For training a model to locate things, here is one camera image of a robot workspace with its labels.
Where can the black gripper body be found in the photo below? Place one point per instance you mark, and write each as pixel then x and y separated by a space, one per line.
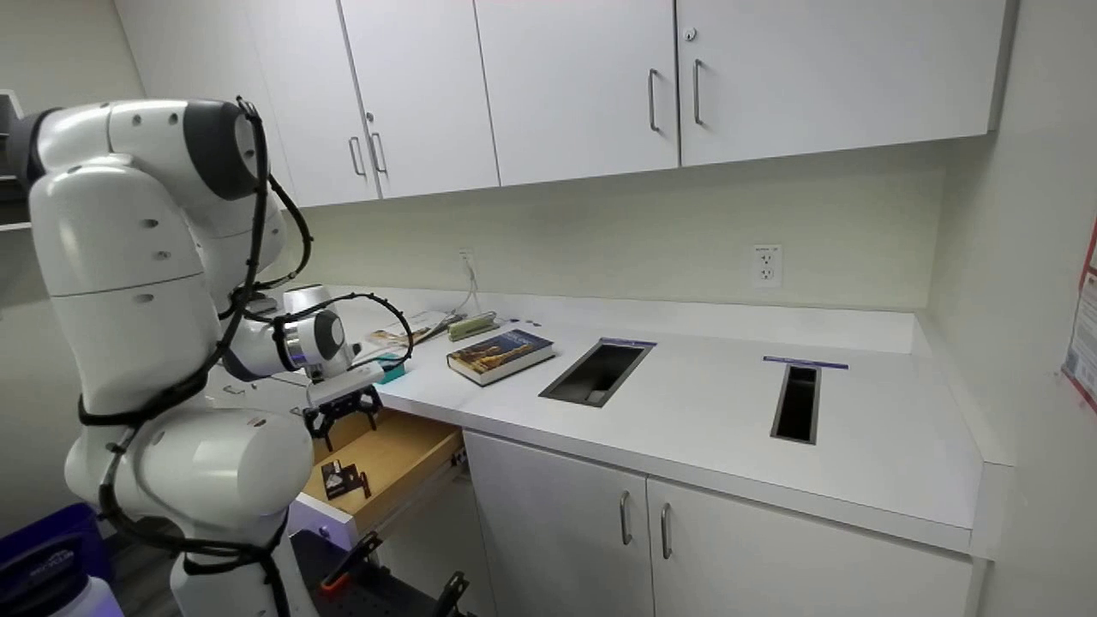
pixel 345 403

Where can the white drawer with wooden inside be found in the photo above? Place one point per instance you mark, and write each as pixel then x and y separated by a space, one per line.
pixel 397 458

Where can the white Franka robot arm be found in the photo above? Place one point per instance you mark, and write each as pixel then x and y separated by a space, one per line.
pixel 124 250

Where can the small black item in drawer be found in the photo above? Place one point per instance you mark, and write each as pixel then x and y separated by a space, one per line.
pixel 345 480

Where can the book with dark picture cover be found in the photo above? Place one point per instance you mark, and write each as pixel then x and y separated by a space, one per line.
pixel 502 353

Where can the black cart top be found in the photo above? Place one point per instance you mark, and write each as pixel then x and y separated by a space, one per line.
pixel 389 595

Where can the black clamp with orange tips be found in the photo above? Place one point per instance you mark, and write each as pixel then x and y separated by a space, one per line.
pixel 349 567
pixel 451 595

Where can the white lower cabinet door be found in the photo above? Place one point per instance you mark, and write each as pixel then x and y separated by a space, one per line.
pixel 799 571
pixel 549 537

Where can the white cabinet door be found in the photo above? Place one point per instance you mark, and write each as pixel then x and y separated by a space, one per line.
pixel 833 71
pixel 571 80
pixel 799 571
pixel 287 71
pixel 549 537
pixel 417 80

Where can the rectangular metal counter opening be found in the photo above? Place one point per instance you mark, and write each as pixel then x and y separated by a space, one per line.
pixel 593 376

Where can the blue bin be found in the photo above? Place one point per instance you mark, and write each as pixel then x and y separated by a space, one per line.
pixel 56 534

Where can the white upper cabinet door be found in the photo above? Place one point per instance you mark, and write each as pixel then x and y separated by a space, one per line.
pixel 417 80
pixel 287 71
pixel 833 71
pixel 571 80

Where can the narrow counter slot opening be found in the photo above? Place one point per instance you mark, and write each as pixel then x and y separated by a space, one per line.
pixel 796 403

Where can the wall mounted tray shelf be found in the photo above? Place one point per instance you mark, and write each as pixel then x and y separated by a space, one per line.
pixel 13 174

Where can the white wall outlet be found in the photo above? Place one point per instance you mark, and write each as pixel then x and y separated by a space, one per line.
pixel 765 265

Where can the red bordered wall poster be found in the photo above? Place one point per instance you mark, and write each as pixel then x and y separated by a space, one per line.
pixel 1082 331

